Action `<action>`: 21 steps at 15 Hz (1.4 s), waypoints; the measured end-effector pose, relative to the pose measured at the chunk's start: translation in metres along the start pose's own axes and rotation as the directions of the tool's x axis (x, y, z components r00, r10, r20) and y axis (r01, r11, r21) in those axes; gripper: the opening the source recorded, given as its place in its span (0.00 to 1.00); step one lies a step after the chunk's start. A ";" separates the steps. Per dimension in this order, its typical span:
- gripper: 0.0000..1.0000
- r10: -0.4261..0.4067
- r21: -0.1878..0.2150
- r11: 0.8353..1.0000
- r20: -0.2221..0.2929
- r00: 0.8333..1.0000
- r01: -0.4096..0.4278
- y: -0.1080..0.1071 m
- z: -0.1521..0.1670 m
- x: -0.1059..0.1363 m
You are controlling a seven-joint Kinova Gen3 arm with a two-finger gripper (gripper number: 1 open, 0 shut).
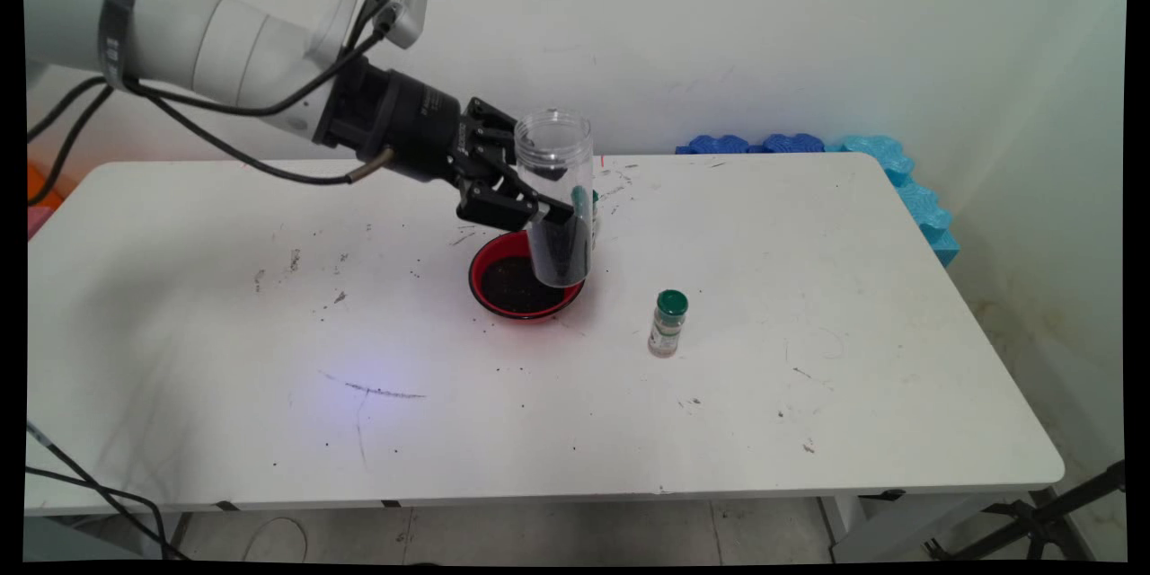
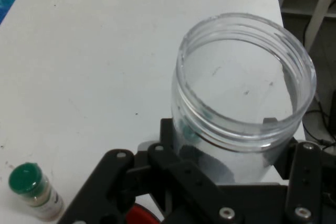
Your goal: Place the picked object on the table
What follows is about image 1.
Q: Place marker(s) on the clear plastic jar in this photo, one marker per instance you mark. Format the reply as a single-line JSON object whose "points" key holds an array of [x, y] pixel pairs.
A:
{"points": [[552, 153]]}

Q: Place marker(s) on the black tripod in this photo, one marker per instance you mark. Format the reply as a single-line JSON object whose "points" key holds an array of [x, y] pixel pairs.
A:
{"points": [[1033, 521]]}

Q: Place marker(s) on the green-capped pepper spice bottle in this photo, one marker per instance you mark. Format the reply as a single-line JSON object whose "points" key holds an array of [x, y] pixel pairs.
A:
{"points": [[667, 328], [596, 216]]}

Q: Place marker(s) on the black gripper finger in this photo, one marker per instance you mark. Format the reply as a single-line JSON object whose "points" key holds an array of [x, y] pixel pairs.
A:
{"points": [[490, 128], [494, 193]]}

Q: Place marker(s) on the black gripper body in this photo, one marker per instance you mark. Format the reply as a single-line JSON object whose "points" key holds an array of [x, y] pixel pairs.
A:
{"points": [[404, 126]]}

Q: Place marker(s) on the white table leg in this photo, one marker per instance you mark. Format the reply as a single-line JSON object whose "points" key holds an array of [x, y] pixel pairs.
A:
{"points": [[898, 526]]}

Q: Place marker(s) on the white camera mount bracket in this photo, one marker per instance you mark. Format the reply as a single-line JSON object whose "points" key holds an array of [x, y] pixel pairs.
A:
{"points": [[337, 13]]}

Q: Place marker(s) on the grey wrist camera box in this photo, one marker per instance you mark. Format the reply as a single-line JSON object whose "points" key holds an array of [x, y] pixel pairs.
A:
{"points": [[404, 4]]}

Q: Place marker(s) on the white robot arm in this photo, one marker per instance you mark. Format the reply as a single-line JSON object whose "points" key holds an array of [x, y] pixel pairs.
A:
{"points": [[225, 36]]}

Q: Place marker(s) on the red bowl black rim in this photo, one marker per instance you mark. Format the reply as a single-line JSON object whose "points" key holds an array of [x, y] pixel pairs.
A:
{"points": [[476, 283]]}

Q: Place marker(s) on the orange pink object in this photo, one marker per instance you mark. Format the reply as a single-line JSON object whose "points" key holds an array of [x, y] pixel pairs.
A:
{"points": [[40, 198]]}

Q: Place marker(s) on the black granules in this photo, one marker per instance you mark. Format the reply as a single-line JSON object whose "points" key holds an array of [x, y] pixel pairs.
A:
{"points": [[517, 287]]}

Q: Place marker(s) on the dark blue foam tile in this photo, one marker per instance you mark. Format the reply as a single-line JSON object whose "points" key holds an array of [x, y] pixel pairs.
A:
{"points": [[795, 144], [719, 145]]}

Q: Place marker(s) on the cyan foam tile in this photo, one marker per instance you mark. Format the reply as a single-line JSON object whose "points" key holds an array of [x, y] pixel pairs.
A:
{"points": [[916, 198]]}

